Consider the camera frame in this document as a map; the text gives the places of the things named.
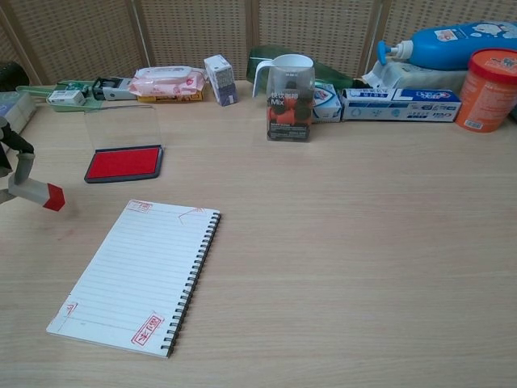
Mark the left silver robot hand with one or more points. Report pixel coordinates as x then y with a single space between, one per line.
22 165

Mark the small red white stamp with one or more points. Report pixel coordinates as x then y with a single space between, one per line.
50 196

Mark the spiral lined notebook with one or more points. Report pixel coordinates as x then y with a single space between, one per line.
133 275

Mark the small white box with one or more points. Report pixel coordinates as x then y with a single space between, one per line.
64 98

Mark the black textured pouch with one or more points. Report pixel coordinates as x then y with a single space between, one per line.
12 77

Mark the small green box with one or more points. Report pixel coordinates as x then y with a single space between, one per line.
74 86

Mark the red ink pad clear lid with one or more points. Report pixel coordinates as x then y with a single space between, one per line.
125 163

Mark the black and white stapler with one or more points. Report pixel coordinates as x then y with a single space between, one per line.
113 91

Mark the yellow flat pack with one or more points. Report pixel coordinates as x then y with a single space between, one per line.
169 98

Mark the pink wet wipes pack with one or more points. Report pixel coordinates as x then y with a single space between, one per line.
165 81

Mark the white purple small carton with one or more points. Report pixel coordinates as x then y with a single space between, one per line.
222 81

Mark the wooden woven folding screen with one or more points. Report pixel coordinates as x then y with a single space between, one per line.
194 32

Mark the clear capsule box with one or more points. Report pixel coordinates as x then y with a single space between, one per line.
290 109

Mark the white blue soap box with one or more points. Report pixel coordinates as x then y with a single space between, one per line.
327 103

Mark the green glass bottle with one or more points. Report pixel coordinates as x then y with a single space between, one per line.
331 74

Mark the white blue toothpaste box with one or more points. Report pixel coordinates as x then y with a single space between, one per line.
400 107

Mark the white refill pouch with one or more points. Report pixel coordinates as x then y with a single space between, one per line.
420 77

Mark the blue pump lotion bottle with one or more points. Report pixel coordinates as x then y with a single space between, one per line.
452 46

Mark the orange cylindrical canister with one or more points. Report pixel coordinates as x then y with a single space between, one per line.
488 93

